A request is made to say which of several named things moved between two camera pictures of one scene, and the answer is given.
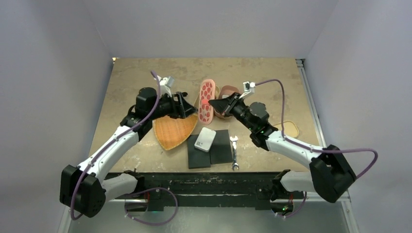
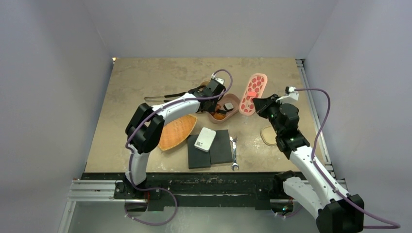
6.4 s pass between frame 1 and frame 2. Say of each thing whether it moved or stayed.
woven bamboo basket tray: stayed
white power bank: stayed
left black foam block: stayed
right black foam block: stayed
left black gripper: moved
